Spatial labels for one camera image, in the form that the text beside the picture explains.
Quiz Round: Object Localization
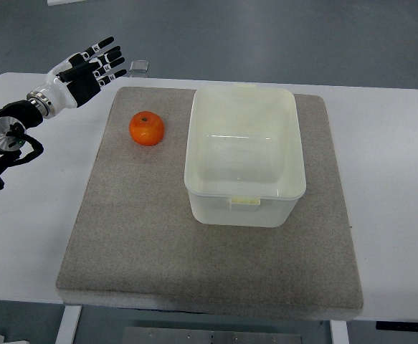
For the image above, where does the white plastic box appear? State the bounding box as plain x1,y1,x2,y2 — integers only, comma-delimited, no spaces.
184,86,306,228

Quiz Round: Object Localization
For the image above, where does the black table control panel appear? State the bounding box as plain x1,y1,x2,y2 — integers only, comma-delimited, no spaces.
376,321,418,333

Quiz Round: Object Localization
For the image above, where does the orange fruit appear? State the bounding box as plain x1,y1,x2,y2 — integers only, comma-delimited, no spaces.
128,111,165,146

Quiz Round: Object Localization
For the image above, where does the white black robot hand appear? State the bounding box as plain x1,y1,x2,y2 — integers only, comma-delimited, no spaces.
27,37,127,119

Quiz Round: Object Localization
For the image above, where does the white table leg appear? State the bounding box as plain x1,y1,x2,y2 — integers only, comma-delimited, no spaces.
330,320,350,344
55,306,82,344

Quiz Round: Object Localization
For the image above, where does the grey felt mat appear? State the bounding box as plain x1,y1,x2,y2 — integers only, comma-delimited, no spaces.
56,86,364,320

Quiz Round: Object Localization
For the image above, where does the small silver floor plate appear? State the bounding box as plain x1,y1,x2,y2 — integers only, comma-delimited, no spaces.
130,60,149,73

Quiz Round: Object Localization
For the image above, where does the white left table leg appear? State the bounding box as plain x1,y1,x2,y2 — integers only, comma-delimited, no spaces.
55,306,82,344

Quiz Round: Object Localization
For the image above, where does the white right table leg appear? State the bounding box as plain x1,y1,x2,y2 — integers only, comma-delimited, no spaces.
330,320,350,344

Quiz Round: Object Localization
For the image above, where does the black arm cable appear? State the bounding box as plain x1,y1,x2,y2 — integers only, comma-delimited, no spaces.
13,133,44,166

